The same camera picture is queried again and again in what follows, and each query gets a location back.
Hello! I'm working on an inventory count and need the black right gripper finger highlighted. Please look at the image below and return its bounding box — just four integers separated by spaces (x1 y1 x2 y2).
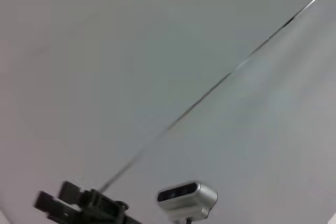
58 180 88 206
32 190 82 219

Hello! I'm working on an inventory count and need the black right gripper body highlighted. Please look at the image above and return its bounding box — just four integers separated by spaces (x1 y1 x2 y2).
48 188 144 224

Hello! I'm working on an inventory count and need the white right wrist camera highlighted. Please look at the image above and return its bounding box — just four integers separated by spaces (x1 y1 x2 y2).
156 180 218 224

